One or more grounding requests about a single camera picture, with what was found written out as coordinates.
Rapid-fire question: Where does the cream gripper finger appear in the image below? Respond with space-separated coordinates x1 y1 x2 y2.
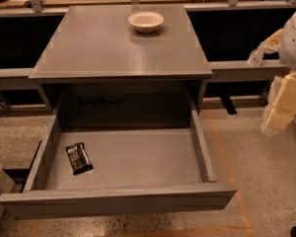
258 30 282 54
260 70 296 136

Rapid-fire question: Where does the black rxbar chocolate wrapper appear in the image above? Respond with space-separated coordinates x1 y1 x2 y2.
65 142 93 175

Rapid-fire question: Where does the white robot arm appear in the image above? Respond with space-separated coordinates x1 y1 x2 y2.
258 12 296 135

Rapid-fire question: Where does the grey cabinet with counter top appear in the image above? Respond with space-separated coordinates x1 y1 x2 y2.
31 5 211 128

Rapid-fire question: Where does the grey open top drawer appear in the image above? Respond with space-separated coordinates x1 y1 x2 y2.
0 105 236 219

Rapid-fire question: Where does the clear sanitizer pump bottle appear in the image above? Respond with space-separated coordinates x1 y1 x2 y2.
248 49 263 67

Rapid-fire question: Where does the white ceramic bowl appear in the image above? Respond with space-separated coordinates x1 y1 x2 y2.
128 11 164 34

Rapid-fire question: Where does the grey long bench rail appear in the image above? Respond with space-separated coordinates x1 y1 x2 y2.
0 0 296 92

